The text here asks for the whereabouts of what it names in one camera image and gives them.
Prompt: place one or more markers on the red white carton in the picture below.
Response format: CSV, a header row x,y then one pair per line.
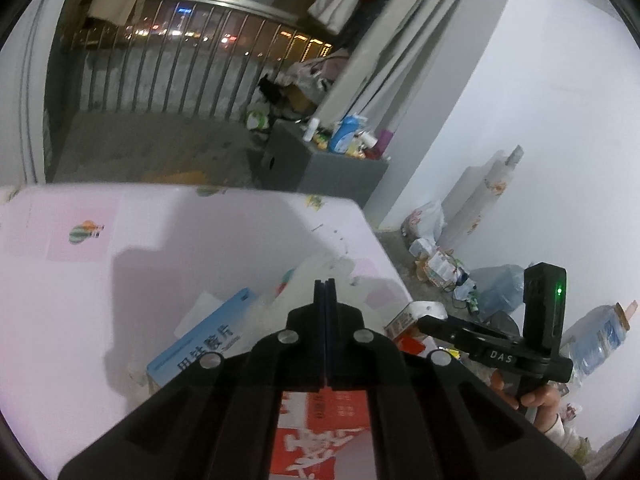
x,y
320,435

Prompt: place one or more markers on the blue detergent bottle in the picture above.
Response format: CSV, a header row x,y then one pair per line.
x,y
345,135

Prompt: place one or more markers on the white plastic bag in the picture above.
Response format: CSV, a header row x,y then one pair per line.
x,y
425,220

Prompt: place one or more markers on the rolled printed wallpaper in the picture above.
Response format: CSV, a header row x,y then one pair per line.
x,y
480,200

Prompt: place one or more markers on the pink bottle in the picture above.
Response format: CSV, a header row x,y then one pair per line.
x,y
384,142

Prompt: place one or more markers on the small printed box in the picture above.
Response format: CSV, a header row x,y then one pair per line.
x,y
405,321

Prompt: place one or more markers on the pile of bags and boxes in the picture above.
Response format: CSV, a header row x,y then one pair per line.
x,y
310,75

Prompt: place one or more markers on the green white bag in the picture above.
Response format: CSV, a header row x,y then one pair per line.
x,y
257,117

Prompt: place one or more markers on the person's right forearm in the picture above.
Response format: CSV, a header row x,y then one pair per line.
x,y
562,435

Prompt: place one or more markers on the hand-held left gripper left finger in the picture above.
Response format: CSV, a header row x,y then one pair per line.
x,y
317,340

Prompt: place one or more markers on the grey curtain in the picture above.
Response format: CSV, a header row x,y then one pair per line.
x,y
400,50

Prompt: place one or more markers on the white paper sheet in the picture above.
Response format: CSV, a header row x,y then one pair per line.
x,y
197,312

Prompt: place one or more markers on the large clear water jug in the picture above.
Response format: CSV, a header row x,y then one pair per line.
x,y
597,340

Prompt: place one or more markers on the person's right hand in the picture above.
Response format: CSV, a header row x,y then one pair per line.
x,y
542,400

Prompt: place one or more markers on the pile of flattened cartons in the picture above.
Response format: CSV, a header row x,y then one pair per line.
x,y
440,267

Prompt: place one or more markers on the blue medicine box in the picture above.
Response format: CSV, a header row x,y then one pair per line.
x,y
200,345

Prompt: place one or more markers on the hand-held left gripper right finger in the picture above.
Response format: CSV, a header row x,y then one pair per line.
x,y
334,340

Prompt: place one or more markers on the grey plastic bag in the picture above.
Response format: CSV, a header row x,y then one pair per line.
x,y
500,287

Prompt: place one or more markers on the grey cabinet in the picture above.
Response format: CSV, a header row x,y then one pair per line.
x,y
325,170

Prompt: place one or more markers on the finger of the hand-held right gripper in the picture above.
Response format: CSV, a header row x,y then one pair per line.
x,y
465,332

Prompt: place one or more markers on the small white bottle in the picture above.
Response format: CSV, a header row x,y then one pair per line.
x,y
311,130

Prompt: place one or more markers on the metal balcony railing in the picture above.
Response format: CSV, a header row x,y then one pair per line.
x,y
175,60

